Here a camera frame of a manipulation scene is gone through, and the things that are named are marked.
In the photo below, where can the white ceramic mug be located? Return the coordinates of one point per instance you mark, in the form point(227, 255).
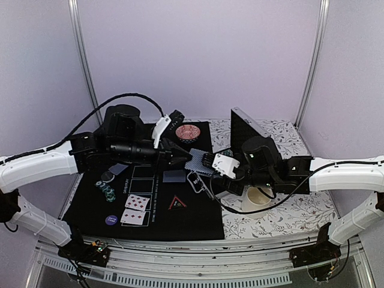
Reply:
point(256, 198)

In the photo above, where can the red triangular all-in marker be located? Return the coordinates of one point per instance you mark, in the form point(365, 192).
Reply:
point(177, 203)

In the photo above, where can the left aluminium frame post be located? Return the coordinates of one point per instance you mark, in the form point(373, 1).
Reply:
point(81, 49)

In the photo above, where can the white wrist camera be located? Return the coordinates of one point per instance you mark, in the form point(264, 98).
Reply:
point(166, 123)
point(225, 165)

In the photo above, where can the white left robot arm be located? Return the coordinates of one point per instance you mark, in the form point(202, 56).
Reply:
point(123, 138)

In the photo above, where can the right aluminium frame post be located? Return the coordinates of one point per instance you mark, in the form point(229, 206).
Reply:
point(311, 75)

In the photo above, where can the floral white tablecloth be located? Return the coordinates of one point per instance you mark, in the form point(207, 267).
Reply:
point(279, 222)

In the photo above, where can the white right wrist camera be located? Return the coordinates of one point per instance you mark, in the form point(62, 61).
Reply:
point(225, 165)

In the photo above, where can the green blue poker chip stack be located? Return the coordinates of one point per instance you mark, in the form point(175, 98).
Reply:
point(107, 190)

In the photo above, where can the clear acrylic dealer button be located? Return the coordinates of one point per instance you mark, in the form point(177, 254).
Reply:
point(107, 177)

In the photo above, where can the dealt blue card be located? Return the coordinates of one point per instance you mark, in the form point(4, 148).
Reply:
point(117, 169)
point(174, 176)

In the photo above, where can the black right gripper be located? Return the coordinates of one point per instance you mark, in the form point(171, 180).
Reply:
point(224, 182)

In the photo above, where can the eight of diamonds card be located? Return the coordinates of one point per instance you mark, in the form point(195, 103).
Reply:
point(136, 202)

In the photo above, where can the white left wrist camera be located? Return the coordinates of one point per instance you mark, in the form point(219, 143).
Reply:
point(166, 123)

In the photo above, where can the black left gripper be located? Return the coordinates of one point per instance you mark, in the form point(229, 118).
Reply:
point(165, 149)

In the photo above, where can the blue playing card deck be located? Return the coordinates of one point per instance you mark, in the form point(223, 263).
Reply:
point(196, 165)

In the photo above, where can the red patterned ceramic bowl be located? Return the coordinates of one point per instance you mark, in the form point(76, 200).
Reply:
point(188, 133)

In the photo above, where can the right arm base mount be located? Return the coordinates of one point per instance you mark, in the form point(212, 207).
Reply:
point(323, 250)

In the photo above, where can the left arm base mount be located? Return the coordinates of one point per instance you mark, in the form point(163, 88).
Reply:
point(96, 253)

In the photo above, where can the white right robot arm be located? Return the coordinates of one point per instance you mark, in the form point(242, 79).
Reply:
point(300, 175)

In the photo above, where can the black poker table mat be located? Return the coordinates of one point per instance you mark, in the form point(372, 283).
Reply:
point(89, 207)

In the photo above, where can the aluminium front rail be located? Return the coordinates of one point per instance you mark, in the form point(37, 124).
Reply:
point(263, 262)

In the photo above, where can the four of diamonds card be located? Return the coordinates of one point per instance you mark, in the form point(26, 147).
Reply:
point(133, 217)

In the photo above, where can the aluminium frame post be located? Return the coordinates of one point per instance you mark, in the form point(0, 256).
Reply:
point(311, 75)
point(81, 49)

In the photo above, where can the purple small blind button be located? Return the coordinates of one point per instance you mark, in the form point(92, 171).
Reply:
point(111, 220)

